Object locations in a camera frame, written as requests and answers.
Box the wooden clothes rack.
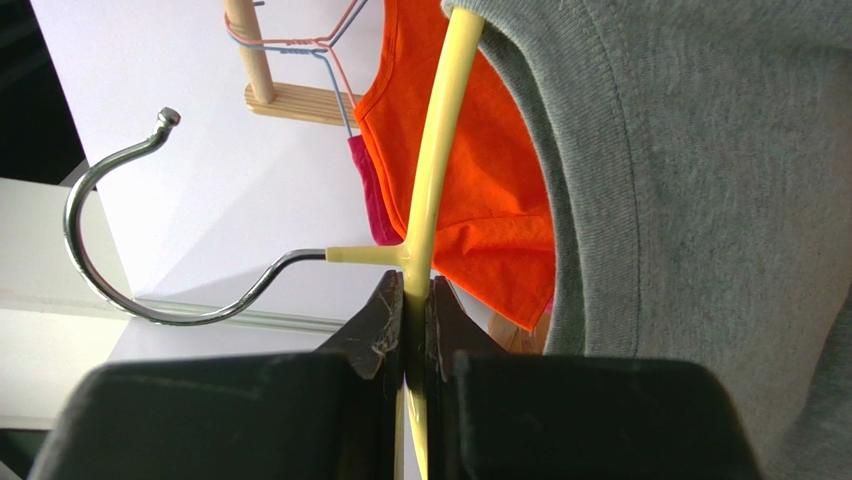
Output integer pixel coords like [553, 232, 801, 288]
[224, 1, 356, 136]

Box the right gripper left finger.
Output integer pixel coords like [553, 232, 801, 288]
[31, 271, 404, 479]

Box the grey t shirt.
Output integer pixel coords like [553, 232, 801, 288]
[462, 1, 851, 479]

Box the orange t shirt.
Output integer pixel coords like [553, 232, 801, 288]
[355, 1, 555, 329]

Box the yellow plastic hanger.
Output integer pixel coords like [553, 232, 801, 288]
[63, 8, 484, 479]

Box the blue wire hanger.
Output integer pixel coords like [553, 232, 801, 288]
[221, 1, 381, 137]

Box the magenta t shirt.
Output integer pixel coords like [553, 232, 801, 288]
[348, 135, 402, 246]

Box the pink wire hanger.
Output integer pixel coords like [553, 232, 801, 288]
[224, 1, 367, 107]

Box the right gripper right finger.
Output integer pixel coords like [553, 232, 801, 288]
[425, 277, 761, 479]

